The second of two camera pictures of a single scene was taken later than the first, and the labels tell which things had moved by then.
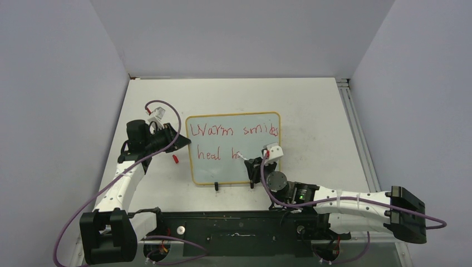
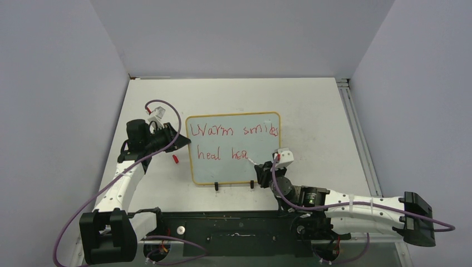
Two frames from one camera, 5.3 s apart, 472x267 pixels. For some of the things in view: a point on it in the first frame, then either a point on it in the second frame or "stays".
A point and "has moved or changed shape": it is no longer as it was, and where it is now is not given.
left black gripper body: x=161 y=138 stays
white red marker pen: x=240 y=154 has moved or changed shape
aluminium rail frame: x=345 y=90 stays
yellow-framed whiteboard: x=216 y=141 stays
